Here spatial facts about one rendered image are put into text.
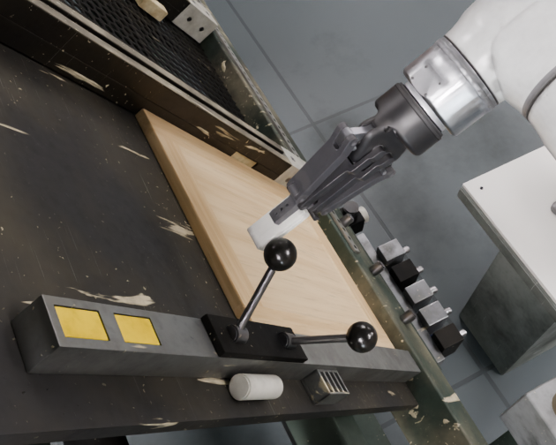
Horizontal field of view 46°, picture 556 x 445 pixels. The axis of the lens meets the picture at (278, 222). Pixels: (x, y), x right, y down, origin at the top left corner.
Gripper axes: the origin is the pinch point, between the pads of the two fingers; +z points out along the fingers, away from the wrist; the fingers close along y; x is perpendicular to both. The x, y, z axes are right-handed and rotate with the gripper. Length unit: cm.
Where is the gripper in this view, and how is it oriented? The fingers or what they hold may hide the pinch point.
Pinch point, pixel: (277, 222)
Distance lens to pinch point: 74.3
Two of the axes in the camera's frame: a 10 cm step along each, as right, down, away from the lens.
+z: -7.5, 6.0, 2.8
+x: 4.5, 7.7, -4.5
